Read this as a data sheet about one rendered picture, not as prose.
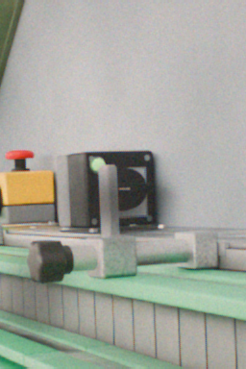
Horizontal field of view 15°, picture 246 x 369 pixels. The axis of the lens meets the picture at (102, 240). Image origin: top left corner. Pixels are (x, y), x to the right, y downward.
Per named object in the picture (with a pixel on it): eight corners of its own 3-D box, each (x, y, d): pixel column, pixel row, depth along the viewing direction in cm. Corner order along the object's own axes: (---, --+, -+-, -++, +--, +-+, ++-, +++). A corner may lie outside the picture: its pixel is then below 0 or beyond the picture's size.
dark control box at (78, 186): (126, 224, 103) (58, 228, 100) (123, 154, 103) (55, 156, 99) (160, 225, 96) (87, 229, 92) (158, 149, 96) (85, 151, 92)
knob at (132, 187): (141, 209, 95) (156, 209, 92) (102, 211, 93) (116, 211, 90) (139, 166, 95) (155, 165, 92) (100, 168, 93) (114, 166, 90)
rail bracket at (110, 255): (199, 266, 65) (23, 281, 59) (195, 163, 64) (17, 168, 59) (230, 269, 61) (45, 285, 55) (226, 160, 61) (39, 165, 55)
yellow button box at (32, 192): (40, 221, 128) (-10, 224, 125) (37, 168, 128) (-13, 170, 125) (59, 222, 122) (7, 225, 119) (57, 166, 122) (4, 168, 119)
